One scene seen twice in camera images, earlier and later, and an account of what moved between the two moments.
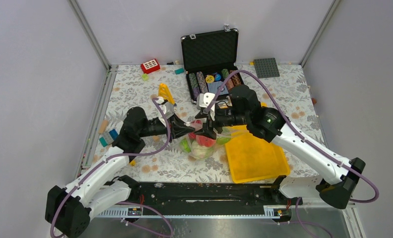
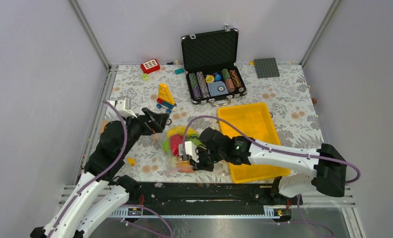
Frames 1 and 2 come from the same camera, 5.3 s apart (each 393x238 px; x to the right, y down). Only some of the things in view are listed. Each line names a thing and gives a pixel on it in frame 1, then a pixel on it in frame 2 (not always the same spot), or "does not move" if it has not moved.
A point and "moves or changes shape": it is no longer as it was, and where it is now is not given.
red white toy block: (150, 66) does not move
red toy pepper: (197, 125) -> (174, 140)
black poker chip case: (211, 63) does not move
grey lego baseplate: (266, 68) does not move
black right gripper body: (228, 116) -> (205, 158)
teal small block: (179, 71) does not move
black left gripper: (178, 127) -> (157, 121)
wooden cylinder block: (103, 127) does not move
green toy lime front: (185, 145) -> (165, 145)
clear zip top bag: (201, 148) moves or changes shape
